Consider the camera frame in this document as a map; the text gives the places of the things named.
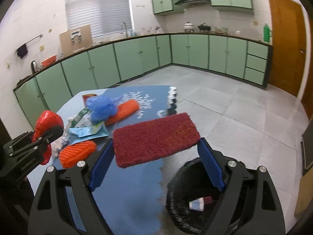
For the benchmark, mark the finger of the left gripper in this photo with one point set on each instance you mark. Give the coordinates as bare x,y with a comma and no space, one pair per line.
52,132

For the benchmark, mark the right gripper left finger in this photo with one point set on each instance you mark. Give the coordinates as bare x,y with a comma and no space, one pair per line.
51,212

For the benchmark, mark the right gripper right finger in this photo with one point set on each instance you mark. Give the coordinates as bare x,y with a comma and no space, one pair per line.
249,203

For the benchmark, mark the red foam net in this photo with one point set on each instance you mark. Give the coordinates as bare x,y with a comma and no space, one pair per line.
45,122

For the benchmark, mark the orange foam net sleeve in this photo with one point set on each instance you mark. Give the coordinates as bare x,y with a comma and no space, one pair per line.
72,154

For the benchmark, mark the dark red scrub pad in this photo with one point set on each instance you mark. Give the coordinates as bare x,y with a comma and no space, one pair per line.
154,139

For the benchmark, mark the black trash bin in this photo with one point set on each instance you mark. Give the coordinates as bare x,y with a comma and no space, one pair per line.
191,182

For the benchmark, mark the crumpled white paper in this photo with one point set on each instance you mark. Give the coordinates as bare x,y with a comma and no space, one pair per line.
61,142

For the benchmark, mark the light blue wrapper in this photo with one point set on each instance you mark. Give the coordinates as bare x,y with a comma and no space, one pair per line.
78,135

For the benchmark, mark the green white snack wrapper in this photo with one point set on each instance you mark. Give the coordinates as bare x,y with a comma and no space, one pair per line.
82,119

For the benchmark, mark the red white cup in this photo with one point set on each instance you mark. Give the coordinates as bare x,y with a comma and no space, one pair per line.
200,203

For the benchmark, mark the red paper cup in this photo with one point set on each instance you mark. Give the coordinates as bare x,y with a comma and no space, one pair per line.
86,96

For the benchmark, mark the blue plastic bag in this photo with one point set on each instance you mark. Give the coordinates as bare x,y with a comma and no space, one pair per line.
102,107

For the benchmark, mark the steel kettle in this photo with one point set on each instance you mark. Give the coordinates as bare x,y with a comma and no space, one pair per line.
34,66

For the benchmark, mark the orange basin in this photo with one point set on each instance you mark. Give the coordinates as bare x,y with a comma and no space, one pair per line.
49,61

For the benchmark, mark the dark hanging towel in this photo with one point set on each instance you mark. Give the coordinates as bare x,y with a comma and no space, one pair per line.
22,51

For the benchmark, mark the cardboard box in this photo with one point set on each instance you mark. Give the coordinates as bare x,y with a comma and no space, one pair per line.
75,40

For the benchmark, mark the green lower cabinets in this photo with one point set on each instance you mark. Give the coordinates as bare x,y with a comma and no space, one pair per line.
109,64

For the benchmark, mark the window blind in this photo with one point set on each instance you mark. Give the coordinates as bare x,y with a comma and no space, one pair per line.
104,16

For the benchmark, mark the wooden door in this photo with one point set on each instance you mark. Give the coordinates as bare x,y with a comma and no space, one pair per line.
289,40

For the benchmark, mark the green thermos bottle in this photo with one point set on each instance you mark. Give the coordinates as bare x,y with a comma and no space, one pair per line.
267,33

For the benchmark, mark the white pot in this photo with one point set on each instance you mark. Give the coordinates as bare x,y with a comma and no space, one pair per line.
188,27

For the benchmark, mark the black wok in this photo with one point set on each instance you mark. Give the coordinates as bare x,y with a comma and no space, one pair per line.
204,28

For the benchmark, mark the range hood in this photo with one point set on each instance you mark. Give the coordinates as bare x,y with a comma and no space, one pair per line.
192,3

